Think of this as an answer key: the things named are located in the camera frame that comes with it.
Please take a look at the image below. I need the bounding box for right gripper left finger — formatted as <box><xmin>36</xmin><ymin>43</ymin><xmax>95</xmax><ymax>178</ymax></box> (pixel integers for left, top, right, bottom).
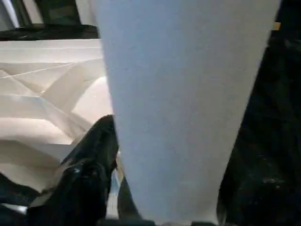
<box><xmin>25</xmin><ymin>114</ymin><xmax>120</xmax><ymax>226</ymax></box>

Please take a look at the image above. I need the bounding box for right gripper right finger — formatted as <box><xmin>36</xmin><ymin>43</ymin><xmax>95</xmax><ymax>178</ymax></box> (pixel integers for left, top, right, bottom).
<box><xmin>215</xmin><ymin>110</ymin><xmax>301</xmax><ymax>226</ymax></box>

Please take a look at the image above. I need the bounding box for white plastic table leg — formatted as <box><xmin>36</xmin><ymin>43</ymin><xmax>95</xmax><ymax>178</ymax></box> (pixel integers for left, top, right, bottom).
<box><xmin>95</xmin><ymin>0</ymin><xmax>282</xmax><ymax>225</ymax></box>

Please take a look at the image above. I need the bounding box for white glass-door cabinet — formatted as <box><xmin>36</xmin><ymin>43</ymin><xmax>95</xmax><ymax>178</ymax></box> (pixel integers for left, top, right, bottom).
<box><xmin>0</xmin><ymin>0</ymin><xmax>98</xmax><ymax>31</ymax></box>

